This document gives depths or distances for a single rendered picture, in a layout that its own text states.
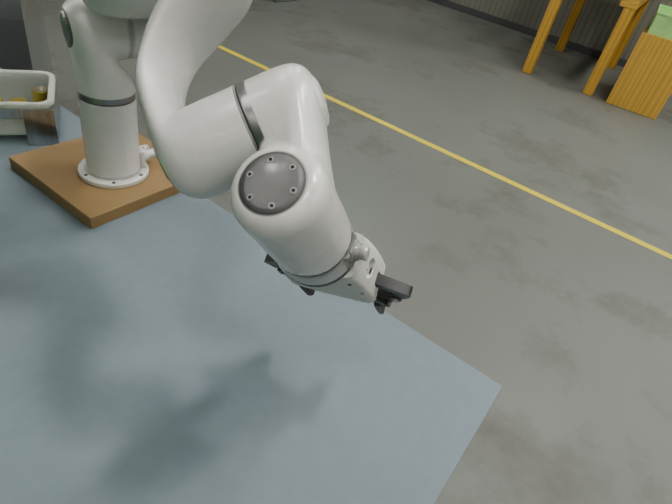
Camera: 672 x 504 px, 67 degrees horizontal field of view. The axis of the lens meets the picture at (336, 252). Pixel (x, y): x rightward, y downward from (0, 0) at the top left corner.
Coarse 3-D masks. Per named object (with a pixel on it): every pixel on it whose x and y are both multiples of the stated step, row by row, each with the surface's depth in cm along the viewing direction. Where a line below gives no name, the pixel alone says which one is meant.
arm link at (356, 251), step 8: (352, 232) 44; (352, 240) 44; (352, 248) 44; (360, 248) 44; (368, 248) 44; (344, 256) 43; (352, 256) 44; (360, 256) 44; (368, 256) 45; (344, 264) 44; (352, 264) 45; (288, 272) 44; (328, 272) 43; (336, 272) 44; (344, 272) 46; (296, 280) 46; (304, 280) 45; (312, 280) 44; (320, 280) 45; (328, 280) 45
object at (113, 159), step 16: (80, 112) 87; (96, 112) 85; (112, 112) 86; (128, 112) 88; (96, 128) 87; (112, 128) 87; (128, 128) 89; (96, 144) 89; (112, 144) 89; (128, 144) 91; (96, 160) 91; (112, 160) 91; (128, 160) 93; (144, 160) 98; (80, 176) 93; (96, 176) 93; (112, 176) 93; (128, 176) 95; (144, 176) 96
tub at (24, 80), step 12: (0, 72) 107; (12, 72) 108; (24, 72) 109; (36, 72) 110; (48, 72) 111; (0, 84) 108; (12, 84) 109; (24, 84) 110; (36, 84) 111; (48, 84) 107; (0, 96) 110; (12, 96) 110; (24, 96) 111; (48, 96) 102; (12, 108) 99; (24, 108) 99; (36, 108) 100; (48, 108) 102
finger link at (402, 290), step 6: (378, 276) 52; (384, 276) 52; (378, 282) 51; (384, 282) 52; (390, 282) 52; (396, 282) 52; (402, 282) 52; (384, 288) 52; (390, 288) 52; (396, 288) 52; (402, 288) 52; (408, 288) 52; (396, 294) 53; (402, 294) 52; (408, 294) 52
